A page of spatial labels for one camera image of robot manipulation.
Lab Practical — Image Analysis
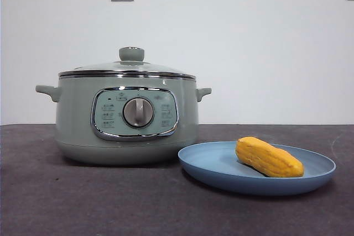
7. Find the glass lid with green knob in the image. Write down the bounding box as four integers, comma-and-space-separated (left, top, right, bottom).
58, 46, 196, 80

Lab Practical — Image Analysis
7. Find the yellow corn cob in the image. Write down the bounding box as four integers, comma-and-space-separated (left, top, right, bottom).
235, 136, 305, 178

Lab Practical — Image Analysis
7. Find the blue round plate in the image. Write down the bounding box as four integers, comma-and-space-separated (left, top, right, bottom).
178, 141, 337, 196

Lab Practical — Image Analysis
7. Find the pale green electric steamer pot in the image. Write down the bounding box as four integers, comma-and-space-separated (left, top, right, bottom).
35, 75, 212, 165

